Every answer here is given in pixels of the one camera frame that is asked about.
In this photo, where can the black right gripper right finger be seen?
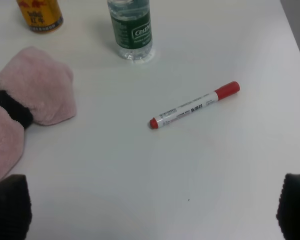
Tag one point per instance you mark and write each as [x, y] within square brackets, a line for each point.
[288, 212]

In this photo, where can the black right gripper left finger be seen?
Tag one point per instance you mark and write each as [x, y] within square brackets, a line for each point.
[15, 208]

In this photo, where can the pink towel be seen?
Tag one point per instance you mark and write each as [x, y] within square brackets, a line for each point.
[34, 88]

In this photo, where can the red whiteboard marker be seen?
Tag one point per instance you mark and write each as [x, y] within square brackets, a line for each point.
[193, 106]

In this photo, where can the yellow drink can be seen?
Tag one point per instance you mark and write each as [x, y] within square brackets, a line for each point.
[42, 16]

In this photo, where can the green label water bottle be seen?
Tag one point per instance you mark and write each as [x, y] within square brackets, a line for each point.
[131, 22]

